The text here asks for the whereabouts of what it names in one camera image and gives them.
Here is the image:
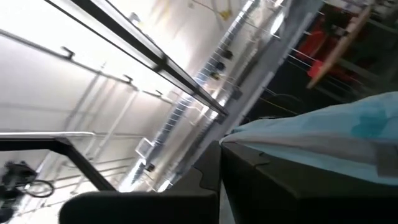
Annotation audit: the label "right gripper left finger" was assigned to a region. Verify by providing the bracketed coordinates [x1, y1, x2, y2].
[58, 141, 222, 224]

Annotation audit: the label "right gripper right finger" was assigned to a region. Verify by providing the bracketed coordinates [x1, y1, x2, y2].
[220, 142, 398, 224]

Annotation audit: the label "light blue trash bag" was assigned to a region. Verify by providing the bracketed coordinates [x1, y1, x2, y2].
[220, 91, 398, 187]

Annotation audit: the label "red storage bins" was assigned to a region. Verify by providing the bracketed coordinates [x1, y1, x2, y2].
[294, 17, 345, 80]

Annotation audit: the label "wooden workbench on casters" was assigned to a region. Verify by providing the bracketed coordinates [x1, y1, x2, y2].
[306, 4, 374, 90]

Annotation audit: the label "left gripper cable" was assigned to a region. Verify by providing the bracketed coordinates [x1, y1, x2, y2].
[23, 179, 56, 198]

